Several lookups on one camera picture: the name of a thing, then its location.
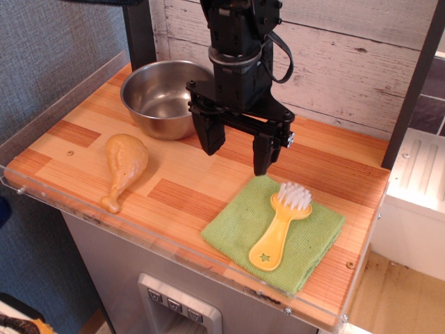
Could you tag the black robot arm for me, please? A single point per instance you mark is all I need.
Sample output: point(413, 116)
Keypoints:
point(241, 51)

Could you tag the yellow brush white bristles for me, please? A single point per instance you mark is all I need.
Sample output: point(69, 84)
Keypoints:
point(292, 202)

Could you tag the dark frame post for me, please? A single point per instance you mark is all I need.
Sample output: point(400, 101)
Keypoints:
point(420, 73)
point(140, 35)

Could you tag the toy chicken thigh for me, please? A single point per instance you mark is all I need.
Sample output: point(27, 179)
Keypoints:
point(127, 159)

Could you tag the dark right frame post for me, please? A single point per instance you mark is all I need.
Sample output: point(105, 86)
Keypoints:
point(420, 73)

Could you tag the toy fridge cabinet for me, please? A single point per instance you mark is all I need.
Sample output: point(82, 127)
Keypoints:
point(143, 292)

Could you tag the dark left frame post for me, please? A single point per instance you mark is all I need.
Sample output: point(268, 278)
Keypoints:
point(140, 35)

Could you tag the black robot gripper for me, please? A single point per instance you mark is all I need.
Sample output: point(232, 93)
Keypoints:
point(240, 97)

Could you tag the stainless steel bowl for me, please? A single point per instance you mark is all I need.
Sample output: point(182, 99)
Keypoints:
point(157, 98)

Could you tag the green cloth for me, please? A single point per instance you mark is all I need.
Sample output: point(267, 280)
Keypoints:
point(242, 223)

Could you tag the white toy sink unit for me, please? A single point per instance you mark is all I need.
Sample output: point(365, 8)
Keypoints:
point(410, 227)

